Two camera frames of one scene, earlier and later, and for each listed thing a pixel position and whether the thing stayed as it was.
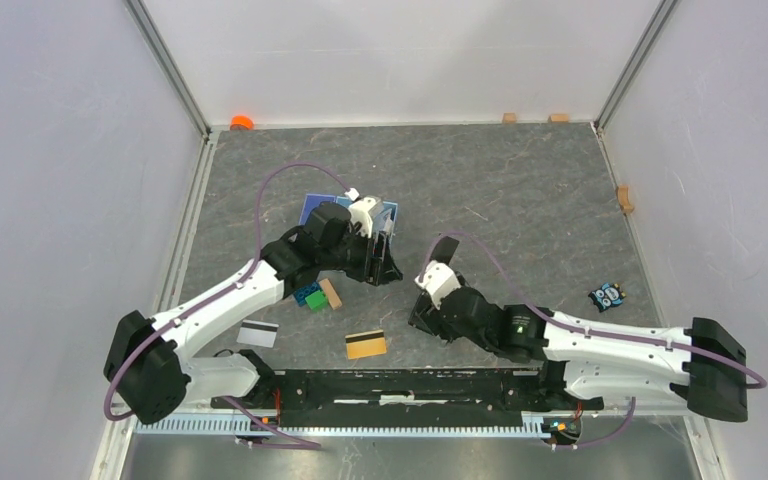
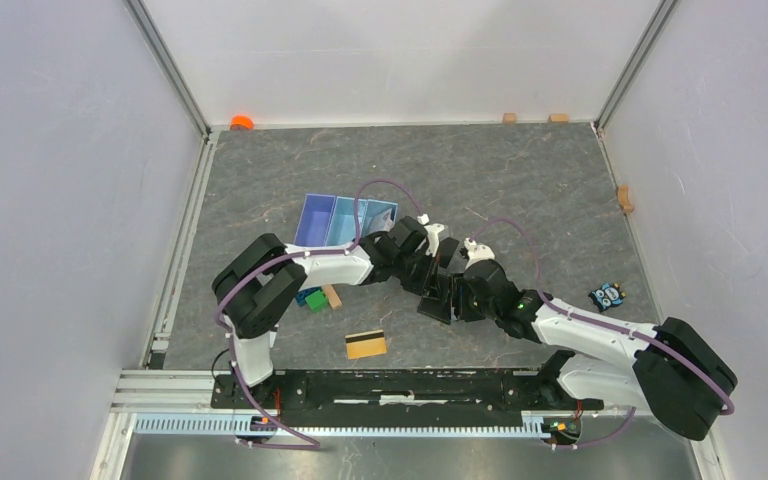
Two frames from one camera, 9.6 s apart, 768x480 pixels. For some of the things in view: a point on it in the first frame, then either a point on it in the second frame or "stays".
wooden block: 331,293 stays
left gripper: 376,271 -> 430,267
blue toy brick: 301,294 stays
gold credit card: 365,344 stays
